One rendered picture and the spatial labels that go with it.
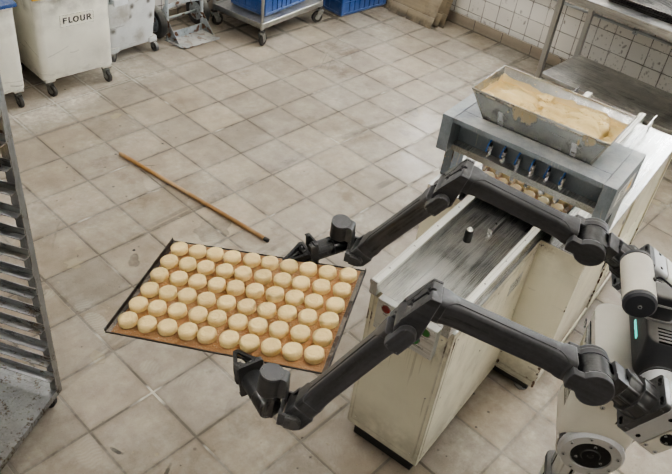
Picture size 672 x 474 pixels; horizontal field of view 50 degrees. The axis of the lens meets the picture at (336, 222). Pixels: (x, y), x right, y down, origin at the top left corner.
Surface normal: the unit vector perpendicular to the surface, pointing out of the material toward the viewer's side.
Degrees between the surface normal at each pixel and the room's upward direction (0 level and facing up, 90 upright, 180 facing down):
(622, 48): 90
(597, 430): 101
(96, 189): 0
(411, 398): 90
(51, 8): 91
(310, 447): 0
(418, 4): 67
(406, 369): 90
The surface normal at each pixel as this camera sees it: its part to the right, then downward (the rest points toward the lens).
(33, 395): 0.11, -0.78
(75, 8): 0.68, 0.51
